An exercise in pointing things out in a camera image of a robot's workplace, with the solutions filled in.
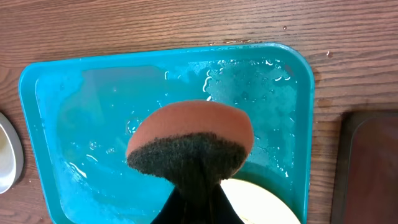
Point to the black tray with water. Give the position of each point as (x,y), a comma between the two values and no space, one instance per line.
(365,190)

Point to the red and green sponge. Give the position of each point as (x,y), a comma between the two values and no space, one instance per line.
(194,144)

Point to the yellow plate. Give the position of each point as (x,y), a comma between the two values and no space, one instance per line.
(254,204)

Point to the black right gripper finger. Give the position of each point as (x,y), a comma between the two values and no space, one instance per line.
(216,210)

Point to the teal plastic tray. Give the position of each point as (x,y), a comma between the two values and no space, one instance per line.
(80,114)

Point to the light blue plate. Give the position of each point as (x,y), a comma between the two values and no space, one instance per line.
(12,156)

